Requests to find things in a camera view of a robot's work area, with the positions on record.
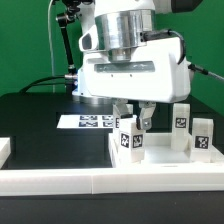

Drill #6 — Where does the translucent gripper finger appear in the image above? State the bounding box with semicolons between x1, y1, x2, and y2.
113;99;133;119
136;101;156;130

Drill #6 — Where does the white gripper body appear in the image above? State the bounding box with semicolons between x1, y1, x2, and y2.
83;37;191;103

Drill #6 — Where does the white square table top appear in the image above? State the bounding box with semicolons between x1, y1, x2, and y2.
108;133;224;168

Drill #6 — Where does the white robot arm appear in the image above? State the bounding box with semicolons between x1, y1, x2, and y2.
74;0;203;130

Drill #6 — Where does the white U-shaped obstacle fence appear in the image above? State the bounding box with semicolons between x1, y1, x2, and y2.
0;137;224;196

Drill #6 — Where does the white marker base plate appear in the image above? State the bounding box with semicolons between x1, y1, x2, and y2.
57;115;113;129

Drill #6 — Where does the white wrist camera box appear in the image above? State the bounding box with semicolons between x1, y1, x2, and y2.
79;25;99;52

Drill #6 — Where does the black cable bundle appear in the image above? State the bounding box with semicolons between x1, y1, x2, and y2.
19;75;80;94

